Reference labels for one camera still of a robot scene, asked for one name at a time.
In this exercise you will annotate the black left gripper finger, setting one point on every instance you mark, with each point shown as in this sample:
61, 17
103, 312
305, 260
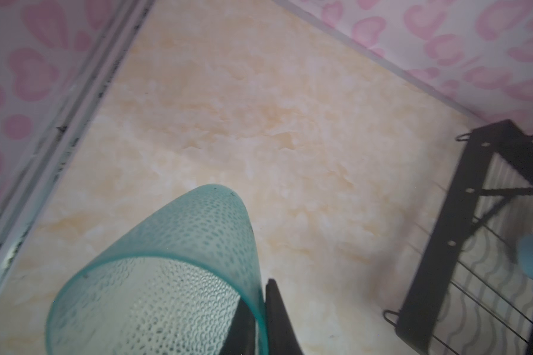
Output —
281, 337

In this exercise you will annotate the black wire dish rack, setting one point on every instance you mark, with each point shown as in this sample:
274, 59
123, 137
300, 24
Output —
469, 295

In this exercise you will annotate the pale teal cup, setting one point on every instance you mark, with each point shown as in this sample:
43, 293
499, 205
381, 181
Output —
183, 281

